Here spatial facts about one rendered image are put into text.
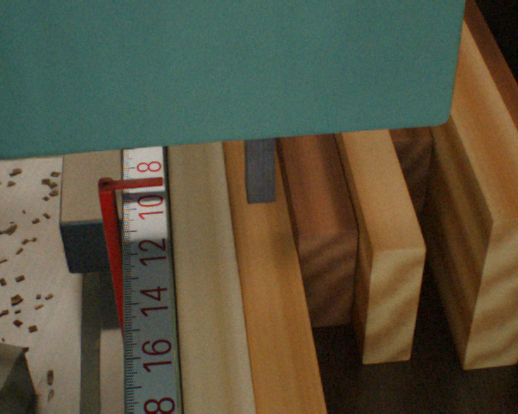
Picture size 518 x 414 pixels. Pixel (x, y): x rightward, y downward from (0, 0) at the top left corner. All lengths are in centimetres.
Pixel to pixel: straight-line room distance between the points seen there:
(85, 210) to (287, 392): 22
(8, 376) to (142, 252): 15
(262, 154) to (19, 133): 8
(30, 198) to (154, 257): 27
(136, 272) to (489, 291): 11
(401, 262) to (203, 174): 7
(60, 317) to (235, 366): 23
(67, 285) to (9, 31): 28
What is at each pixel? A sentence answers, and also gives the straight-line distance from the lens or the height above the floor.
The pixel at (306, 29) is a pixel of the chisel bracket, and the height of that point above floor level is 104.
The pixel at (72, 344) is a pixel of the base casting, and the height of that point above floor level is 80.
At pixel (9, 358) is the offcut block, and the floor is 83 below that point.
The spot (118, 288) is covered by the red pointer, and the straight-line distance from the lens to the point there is 35.
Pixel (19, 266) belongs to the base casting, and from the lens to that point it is 53.
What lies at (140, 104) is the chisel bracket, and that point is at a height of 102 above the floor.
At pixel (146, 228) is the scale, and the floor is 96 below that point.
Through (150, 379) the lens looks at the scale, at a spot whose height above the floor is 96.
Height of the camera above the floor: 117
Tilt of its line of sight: 43 degrees down
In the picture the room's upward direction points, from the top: 1 degrees counter-clockwise
